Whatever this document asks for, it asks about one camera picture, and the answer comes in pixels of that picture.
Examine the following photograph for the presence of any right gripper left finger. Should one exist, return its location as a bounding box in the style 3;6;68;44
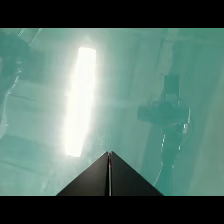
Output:
56;150;110;197

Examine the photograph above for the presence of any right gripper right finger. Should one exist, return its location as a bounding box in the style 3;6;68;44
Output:
109;150;164;197

